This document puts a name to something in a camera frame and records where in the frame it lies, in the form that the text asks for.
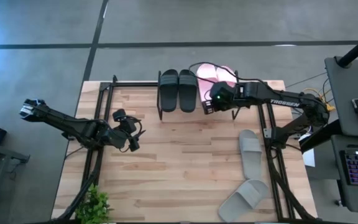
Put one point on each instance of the white paper sheet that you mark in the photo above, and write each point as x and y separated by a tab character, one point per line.
309	157

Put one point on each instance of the black frame post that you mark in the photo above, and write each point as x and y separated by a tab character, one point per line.
300	208
87	174

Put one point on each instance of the black slide sandal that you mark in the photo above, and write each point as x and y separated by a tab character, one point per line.
168	93
187	93

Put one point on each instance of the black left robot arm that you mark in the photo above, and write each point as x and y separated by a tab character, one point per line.
70	126

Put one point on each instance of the green potted plant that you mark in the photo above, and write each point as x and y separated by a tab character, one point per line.
93	205

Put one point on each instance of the grey desk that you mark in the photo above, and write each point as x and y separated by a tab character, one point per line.
346	87

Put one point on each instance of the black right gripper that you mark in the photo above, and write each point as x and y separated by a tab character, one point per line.
224	96

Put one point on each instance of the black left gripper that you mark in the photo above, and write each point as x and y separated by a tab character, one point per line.
121	135

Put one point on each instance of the black shelf with wooden board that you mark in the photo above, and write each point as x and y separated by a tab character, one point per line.
160	105

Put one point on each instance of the pink slide sandal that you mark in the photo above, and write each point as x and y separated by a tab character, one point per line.
221	79
208	70

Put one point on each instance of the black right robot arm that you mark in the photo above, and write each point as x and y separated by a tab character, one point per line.
284	102

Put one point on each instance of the grey slide sandal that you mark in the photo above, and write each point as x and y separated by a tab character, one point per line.
250	155
241	199

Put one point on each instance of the black metal base frame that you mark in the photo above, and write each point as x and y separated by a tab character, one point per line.
260	119
110	99

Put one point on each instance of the black pole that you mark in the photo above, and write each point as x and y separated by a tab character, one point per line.
356	49

